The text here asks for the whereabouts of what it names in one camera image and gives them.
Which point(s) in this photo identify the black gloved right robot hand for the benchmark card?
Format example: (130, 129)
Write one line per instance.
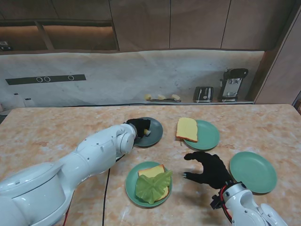
(211, 169)

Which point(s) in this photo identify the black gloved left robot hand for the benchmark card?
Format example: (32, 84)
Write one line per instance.
(140, 124)

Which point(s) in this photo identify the fried egg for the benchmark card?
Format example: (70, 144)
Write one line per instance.
(147, 133)

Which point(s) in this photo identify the yellow bread slice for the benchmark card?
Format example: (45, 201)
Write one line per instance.
(187, 129)
(150, 171)

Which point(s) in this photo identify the green lettuce leaf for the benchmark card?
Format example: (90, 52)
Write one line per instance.
(150, 188)

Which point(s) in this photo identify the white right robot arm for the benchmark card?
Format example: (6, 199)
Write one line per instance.
(240, 204)

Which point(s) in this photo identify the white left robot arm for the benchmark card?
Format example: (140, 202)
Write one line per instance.
(94, 150)

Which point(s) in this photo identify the green bread plate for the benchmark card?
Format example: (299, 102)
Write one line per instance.
(207, 136)

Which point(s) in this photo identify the green lettuce plate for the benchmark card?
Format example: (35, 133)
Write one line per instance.
(254, 171)

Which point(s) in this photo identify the grey plate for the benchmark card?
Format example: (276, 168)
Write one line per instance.
(155, 136)

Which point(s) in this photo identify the yellow food piece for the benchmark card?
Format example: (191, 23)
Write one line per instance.
(148, 97)
(161, 96)
(176, 96)

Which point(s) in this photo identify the dark cutting board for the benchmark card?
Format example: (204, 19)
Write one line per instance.
(164, 100)

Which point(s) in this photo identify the black silver toaster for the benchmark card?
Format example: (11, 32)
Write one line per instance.
(203, 94)

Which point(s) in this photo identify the black silver coffee machine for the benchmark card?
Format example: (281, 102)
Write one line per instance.
(231, 84)

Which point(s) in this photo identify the small white black-topped container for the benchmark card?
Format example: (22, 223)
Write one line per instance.
(28, 102)

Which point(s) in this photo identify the tall white container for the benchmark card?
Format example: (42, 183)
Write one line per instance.
(17, 100)

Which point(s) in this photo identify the dark object on shelf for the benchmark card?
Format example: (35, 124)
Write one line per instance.
(5, 46)

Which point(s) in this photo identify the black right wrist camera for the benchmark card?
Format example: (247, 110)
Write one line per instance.
(216, 202)

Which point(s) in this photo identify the black wall socket strip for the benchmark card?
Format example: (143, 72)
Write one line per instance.
(23, 80)

